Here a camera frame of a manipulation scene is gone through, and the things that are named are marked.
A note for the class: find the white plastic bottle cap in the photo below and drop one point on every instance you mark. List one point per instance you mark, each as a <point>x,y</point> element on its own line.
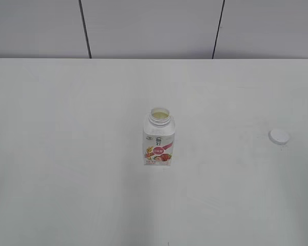
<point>279,136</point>

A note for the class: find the white strawberry yogurt bottle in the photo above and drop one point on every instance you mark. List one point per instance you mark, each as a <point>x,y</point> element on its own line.
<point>158,137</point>

